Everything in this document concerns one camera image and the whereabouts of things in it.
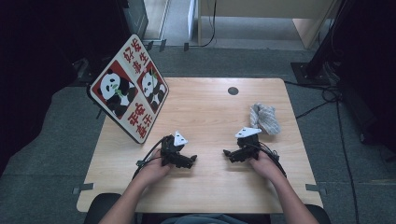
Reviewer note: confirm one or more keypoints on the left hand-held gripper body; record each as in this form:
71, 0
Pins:
169, 151

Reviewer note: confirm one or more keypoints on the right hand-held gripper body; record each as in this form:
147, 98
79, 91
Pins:
249, 149

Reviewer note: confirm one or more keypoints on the grey rag cloth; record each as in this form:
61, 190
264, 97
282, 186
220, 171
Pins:
265, 118

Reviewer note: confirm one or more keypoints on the panda picture sign board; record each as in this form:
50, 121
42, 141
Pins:
130, 90

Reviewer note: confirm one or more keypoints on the person's right hand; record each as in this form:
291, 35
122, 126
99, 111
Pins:
266, 166

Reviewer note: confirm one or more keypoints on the person's left hand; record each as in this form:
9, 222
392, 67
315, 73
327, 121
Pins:
152, 171

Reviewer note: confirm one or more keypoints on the person's lap in blue trousers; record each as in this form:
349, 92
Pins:
202, 219

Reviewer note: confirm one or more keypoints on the dark round table grommet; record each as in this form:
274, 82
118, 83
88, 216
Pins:
233, 90

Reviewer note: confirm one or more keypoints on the grey tape strip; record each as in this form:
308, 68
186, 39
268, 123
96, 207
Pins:
82, 188
315, 188

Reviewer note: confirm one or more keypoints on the black metal stand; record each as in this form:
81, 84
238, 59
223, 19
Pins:
311, 73
81, 70

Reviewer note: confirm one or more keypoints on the dark floor tape strip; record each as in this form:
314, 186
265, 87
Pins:
186, 46
149, 45
162, 45

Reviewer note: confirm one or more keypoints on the dark metal cabinet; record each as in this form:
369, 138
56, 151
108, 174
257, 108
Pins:
135, 17

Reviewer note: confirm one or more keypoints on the light wooden desk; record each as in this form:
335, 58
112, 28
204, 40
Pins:
264, 7

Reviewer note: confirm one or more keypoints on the black curtain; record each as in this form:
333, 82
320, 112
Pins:
37, 62
370, 62

